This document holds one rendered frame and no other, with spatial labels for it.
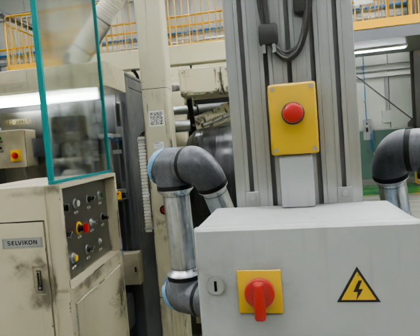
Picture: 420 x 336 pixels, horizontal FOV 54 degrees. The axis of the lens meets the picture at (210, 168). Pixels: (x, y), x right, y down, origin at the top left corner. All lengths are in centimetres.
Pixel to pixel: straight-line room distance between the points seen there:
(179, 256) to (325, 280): 74
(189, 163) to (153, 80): 92
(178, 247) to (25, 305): 61
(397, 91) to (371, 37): 409
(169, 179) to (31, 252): 58
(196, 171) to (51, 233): 59
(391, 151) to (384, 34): 665
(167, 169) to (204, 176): 13
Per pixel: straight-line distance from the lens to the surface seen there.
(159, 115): 203
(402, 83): 1168
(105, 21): 251
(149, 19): 212
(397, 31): 784
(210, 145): 186
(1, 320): 171
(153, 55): 207
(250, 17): 87
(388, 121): 1146
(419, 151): 116
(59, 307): 159
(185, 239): 131
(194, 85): 227
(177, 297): 136
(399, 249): 67
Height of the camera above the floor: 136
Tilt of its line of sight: 3 degrees down
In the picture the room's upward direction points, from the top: 4 degrees counter-clockwise
